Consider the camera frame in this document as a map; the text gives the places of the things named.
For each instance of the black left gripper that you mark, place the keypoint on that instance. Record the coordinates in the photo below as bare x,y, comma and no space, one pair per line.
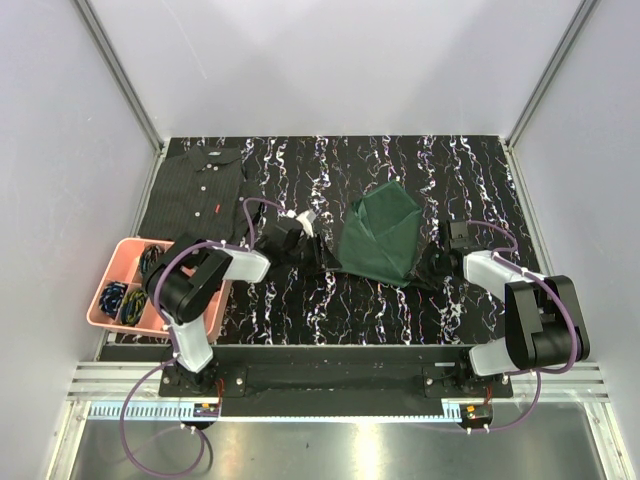
321,256

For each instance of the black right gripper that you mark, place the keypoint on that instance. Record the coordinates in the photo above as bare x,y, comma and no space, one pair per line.
420,268

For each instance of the green cloth napkin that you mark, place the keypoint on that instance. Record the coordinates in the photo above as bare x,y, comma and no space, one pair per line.
379,239

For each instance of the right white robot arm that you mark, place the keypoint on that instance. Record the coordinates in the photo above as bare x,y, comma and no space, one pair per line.
544,325

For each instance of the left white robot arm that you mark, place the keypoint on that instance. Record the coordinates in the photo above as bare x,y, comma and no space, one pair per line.
190,349

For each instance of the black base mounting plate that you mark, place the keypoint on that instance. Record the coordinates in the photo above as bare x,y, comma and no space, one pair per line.
332,406

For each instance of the dark pinstriped shirt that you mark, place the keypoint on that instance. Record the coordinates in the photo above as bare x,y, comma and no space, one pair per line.
201,193

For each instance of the green patterned rolled tie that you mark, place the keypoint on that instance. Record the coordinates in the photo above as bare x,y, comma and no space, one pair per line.
149,256

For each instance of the yellow patterned rolled tie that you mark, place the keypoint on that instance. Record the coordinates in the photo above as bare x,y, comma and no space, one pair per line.
132,307

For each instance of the pink compartment tray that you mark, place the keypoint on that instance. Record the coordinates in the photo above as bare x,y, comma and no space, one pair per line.
146,282

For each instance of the blue patterned rolled tie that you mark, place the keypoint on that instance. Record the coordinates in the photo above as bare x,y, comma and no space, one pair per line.
111,298

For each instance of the aluminium frame rail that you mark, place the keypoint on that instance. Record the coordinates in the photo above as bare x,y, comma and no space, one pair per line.
112,380

